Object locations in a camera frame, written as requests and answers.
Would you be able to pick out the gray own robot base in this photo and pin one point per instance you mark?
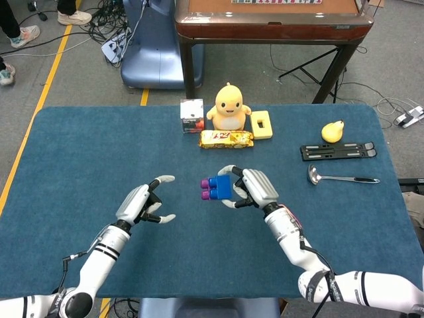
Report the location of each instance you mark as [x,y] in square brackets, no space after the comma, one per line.
[208,308]

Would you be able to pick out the blue toy brick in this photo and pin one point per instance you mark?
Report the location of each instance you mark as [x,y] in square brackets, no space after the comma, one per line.
[222,189]

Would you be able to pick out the black folding stand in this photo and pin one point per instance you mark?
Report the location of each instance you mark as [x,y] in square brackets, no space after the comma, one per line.
[331,148]

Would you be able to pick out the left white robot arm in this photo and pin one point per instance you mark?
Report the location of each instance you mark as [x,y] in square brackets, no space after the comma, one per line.
[99,261]

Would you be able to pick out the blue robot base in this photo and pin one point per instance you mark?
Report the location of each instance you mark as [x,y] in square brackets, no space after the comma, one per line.
[152,63]

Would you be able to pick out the steel ladle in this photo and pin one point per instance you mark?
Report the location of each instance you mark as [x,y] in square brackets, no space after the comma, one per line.
[314,175]

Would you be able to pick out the yellow sponge block with hole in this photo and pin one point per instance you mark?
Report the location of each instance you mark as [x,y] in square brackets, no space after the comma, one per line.
[266,131]

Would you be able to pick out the black white coffee box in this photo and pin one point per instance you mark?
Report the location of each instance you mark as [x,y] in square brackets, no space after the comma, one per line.
[192,116]

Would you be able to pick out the white power strip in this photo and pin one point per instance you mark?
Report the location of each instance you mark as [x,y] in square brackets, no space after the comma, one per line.
[112,49]

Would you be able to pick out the blue felt table cover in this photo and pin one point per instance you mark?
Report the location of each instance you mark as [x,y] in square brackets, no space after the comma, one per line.
[99,159]

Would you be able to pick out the white foot pedal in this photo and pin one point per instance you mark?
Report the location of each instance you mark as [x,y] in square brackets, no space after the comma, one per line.
[410,116]

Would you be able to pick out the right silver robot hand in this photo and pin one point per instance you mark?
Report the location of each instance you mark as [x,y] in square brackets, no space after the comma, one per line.
[260,187]

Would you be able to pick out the magenta toy brick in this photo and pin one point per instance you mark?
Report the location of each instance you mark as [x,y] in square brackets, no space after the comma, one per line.
[205,195]

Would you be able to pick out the yellow biscuit pack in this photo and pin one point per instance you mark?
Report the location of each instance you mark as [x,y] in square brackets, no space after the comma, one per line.
[225,139]

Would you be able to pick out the tan cloth bag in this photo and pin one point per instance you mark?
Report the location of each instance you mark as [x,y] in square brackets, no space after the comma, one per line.
[415,208]

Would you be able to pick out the yellow pear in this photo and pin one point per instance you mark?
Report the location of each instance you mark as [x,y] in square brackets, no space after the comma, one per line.
[332,132]

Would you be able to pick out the cardboard box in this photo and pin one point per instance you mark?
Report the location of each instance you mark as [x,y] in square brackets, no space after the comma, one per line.
[372,2]

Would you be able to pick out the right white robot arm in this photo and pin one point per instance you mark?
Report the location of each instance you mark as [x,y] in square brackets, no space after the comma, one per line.
[285,228]

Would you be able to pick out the person in teal sneakers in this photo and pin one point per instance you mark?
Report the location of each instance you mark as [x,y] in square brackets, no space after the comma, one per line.
[24,34]

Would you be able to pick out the yellow plush toy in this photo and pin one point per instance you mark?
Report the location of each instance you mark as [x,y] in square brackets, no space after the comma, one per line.
[228,109]

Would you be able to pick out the brown mahjong table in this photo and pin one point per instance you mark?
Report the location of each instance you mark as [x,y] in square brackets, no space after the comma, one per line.
[275,28]

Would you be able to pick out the person in black clothes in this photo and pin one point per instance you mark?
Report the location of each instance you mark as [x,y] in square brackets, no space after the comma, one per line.
[74,17]

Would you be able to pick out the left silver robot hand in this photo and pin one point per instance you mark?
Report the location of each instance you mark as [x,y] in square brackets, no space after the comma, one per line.
[132,203]

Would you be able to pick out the black tripod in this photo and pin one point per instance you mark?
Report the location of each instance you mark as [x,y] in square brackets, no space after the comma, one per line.
[299,68]

